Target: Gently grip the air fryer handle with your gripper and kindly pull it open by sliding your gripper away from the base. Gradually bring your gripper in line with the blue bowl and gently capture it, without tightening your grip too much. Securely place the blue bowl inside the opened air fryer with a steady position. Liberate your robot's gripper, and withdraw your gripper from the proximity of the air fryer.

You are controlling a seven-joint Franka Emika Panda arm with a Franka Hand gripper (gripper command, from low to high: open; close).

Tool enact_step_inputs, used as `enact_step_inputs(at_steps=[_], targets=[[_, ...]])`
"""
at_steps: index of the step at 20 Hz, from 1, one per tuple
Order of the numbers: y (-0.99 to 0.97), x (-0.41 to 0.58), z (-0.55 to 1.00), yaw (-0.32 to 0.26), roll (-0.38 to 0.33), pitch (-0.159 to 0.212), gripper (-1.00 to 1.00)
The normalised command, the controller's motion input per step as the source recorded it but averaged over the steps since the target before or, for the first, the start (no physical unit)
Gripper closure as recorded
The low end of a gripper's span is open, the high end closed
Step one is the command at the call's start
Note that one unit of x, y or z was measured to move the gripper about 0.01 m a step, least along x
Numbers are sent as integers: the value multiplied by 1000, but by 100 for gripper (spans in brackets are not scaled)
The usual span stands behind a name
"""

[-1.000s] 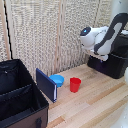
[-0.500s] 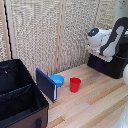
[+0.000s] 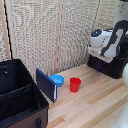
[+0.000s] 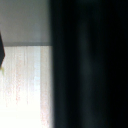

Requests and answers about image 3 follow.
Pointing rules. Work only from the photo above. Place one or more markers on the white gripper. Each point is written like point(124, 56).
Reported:
point(99, 54)

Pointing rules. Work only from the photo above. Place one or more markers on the black air fryer drawer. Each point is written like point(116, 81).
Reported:
point(111, 68)

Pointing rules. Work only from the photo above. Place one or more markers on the blue plastic bowl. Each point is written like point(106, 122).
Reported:
point(58, 80)

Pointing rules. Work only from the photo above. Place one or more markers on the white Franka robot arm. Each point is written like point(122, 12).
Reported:
point(111, 38)

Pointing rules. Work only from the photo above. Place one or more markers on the red plastic cup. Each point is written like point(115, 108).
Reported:
point(75, 84)

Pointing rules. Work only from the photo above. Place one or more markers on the dark blue book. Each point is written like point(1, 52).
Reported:
point(46, 84)

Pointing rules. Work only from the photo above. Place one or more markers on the beige woven folding screen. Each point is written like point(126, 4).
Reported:
point(40, 33)

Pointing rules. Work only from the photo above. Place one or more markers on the black fabric storage box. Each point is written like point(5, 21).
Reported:
point(18, 96)

